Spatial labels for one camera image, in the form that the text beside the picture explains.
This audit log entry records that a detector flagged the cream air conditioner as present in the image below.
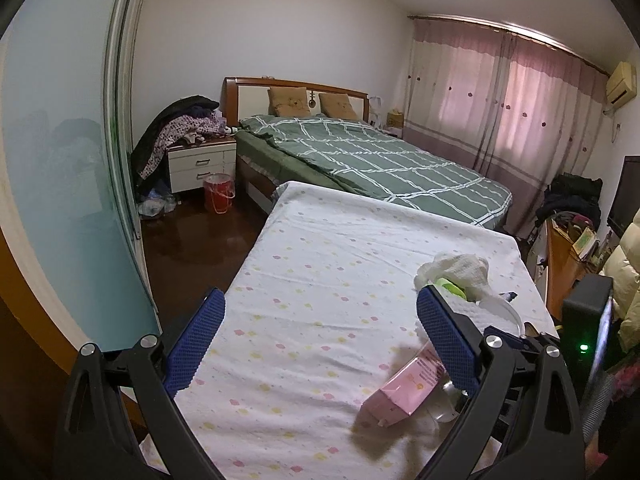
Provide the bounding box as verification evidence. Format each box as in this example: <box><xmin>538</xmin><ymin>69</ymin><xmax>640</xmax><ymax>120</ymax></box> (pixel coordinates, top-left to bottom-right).
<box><xmin>605</xmin><ymin>61</ymin><xmax>633</xmax><ymax>108</ymax></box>

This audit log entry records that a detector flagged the black television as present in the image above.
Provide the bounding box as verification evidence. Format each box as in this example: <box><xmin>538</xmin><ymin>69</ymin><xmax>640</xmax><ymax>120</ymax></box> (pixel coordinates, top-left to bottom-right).
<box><xmin>607</xmin><ymin>156</ymin><xmax>640</xmax><ymax>238</ymax></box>

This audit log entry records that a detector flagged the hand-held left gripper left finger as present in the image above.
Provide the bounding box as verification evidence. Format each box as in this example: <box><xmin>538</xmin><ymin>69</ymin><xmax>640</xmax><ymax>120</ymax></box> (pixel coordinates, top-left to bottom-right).
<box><xmin>52</xmin><ymin>287</ymin><xmax>227</xmax><ymax>480</ymax></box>

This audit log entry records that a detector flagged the green checked quilt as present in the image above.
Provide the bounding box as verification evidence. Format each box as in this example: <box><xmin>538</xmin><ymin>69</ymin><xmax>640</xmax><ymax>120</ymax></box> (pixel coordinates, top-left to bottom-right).
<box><xmin>237</xmin><ymin>114</ymin><xmax>513</xmax><ymax>226</ymax></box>

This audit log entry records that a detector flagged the white plastic bowl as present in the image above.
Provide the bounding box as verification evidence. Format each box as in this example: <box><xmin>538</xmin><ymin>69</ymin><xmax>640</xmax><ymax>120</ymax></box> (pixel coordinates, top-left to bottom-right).
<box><xmin>475</xmin><ymin>295</ymin><xmax>523</xmax><ymax>333</ymax></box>

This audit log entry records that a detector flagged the white tissue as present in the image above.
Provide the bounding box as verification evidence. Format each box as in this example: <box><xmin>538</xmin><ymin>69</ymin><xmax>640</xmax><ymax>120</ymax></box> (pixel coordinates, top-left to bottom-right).
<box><xmin>417</xmin><ymin>252</ymin><xmax>493</xmax><ymax>303</ymax></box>

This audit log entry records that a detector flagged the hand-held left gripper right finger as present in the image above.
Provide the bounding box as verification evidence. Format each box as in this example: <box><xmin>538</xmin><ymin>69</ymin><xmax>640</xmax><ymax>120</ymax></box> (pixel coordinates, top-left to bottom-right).
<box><xmin>416</xmin><ymin>284</ymin><xmax>586</xmax><ymax>480</ymax></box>

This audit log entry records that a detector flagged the brown pillow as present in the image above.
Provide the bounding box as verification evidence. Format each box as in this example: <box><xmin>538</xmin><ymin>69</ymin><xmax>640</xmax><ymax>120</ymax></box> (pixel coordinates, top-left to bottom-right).
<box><xmin>318</xmin><ymin>92</ymin><xmax>361</xmax><ymax>121</ymax></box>
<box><xmin>267</xmin><ymin>86</ymin><xmax>312</xmax><ymax>117</ymax></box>

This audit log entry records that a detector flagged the green book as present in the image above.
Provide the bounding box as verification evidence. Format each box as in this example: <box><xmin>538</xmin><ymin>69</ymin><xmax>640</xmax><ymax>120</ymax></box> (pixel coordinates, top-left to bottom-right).
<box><xmin>570</xmin><ymin>227</ymin><xmax>598</xmax><ymax>261</ymax></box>

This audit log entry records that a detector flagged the white dotted table cloth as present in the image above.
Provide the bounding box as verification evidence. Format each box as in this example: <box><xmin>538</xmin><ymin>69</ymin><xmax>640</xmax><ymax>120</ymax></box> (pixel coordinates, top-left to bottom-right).
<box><xmin>140</xmin><ymin>180</ymin><xmax>561</xmax><ymax>480</ymax></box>

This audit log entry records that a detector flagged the green label bottle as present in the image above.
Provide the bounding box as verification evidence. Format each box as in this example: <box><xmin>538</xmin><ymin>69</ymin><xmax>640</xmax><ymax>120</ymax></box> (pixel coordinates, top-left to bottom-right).
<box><xmin>432</xmin><ymin>277</ymin><xmax>471</xmax><ymax>301</ymax></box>

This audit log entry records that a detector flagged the purple floral garment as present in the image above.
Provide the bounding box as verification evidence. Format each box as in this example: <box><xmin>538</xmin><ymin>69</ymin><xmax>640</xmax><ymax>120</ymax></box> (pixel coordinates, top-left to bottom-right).
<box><xmin>140</xmin><ymin>114</ymin><xmax>226</xmax><ymax>181</ymax></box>

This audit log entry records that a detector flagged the red bucket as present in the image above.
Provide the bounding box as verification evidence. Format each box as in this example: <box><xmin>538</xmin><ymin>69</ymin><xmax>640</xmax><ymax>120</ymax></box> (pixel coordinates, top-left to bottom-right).
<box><xmin>202</xmin><ymin>172</ymin><xmax>236</xmax><ymax>213</ymax></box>

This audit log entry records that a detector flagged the wooden desk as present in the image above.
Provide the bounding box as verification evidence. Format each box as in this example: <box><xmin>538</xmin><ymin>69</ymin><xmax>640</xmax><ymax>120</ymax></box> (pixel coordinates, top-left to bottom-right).
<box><xmin>545</xmin><ymin>212</ymin><xmax>616</xmax><ymax>318</ymax></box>

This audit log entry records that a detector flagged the dark bag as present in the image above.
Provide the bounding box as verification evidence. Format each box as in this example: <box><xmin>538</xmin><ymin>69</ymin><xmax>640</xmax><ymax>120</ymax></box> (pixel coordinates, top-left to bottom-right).
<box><xmin>537</xmin><ymin>173</ymin><xmax>603</xmax><ymax>231</ymax></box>

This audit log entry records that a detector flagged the dark green bed sheet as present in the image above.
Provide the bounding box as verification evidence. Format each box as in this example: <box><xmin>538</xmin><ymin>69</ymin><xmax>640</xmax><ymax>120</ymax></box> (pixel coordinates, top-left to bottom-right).
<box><xmin>235</xmin><ymin>130</ymin><xmax>351</xmax><ymax>196</ymax></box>

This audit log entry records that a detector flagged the pink drink carton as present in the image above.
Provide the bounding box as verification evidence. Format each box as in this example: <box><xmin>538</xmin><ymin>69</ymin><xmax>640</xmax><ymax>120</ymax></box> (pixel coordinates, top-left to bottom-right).
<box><xmin>360</xmin><ymin>342</ymin><xmax>451</xmax><ymax>428</ymax></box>

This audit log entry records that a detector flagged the white nightstand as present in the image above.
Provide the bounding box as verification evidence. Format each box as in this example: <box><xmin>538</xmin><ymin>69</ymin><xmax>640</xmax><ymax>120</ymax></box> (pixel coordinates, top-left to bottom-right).
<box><xmin>167</xmin><ymin>137</ymin><xmax>238</xmax><ymax>193</ymax></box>

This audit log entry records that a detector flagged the wooden bed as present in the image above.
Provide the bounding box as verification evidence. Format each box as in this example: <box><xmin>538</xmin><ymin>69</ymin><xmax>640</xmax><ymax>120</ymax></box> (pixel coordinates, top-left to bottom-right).
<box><xmin>222</xmin><ymin>76</ymin><xmax>516</xmax><ymax>236</ymax></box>

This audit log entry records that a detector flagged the frosted glass sliding door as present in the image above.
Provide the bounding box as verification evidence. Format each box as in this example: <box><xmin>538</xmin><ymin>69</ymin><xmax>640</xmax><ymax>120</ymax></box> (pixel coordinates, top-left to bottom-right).
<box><xmin>0</xmin><ymin>0</ymin><xmax>156</xmax><ymax>346</ymax></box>

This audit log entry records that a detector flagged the cream puffer jacket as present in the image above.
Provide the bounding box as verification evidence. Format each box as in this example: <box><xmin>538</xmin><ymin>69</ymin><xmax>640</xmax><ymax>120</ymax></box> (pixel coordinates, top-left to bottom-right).
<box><xmin>600</xmin><ymin>207</ymin><xmax>640</xmax><ymax>356</ymax></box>

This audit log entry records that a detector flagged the pink curtain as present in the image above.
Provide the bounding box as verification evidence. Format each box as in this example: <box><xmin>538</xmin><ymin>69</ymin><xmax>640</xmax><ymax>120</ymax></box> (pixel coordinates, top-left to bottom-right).
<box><xmin>402</xmin><ymin>15</ymin><xmax>613</xmax><ymax>238</ymax></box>

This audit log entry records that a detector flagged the pile of clothes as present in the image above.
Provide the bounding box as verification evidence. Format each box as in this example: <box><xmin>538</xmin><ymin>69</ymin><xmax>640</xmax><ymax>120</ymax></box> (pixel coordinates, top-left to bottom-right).
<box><xmin>131</xmin><ymin>95</ymin><xmax>221</xmax><ymax>196</ymax></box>

